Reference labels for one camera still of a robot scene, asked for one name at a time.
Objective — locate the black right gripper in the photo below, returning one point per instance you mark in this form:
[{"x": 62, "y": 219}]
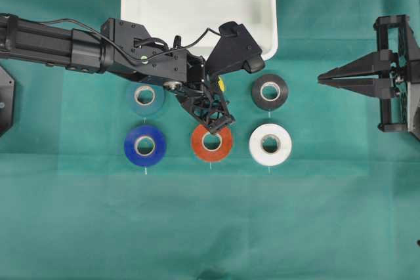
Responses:
[{"x": 397, "y": 71}]

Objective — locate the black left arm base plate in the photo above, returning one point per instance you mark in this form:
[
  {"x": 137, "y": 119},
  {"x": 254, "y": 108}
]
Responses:
[{"x": 7, "y": 100}]

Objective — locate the green table cloth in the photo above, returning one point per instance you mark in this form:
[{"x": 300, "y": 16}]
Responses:
[{"x": 344, "y": 205}]

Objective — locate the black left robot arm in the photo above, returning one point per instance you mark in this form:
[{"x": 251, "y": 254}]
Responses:
[{"x": 126, "y": 50}]

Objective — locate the white tape roll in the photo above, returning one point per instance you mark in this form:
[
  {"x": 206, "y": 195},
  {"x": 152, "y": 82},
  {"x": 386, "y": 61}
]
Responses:
[{"x": 270, "y": 144}]

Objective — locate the white plastic case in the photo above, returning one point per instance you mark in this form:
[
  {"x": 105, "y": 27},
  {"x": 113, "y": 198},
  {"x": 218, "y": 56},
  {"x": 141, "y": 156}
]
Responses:
[{"x": 189, "y": 18}]

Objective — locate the red tape roll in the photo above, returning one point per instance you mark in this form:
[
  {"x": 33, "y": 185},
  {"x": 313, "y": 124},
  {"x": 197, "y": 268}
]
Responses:
[{"x": 211, "y": 148}]

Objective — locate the black tape roll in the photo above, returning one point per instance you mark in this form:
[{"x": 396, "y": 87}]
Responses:
[{"x": 269, "y": 92}]

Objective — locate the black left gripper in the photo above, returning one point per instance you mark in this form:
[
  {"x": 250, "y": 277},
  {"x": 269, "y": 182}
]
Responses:
[{"x": 189, "y": 77}]

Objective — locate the yellow tape roll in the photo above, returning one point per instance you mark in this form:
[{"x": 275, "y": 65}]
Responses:
[{"x": 221, "y": 84}]

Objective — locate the blue tape roll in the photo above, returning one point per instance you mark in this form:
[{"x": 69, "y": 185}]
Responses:
[{"x": 145, "y": 146}]

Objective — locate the teal tape roll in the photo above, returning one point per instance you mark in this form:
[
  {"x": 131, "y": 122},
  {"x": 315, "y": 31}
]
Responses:
[{"x": 145, "y": 99}]

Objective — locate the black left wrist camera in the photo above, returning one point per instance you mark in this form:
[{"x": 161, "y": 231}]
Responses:
[{"x": 236, "y": 50}]

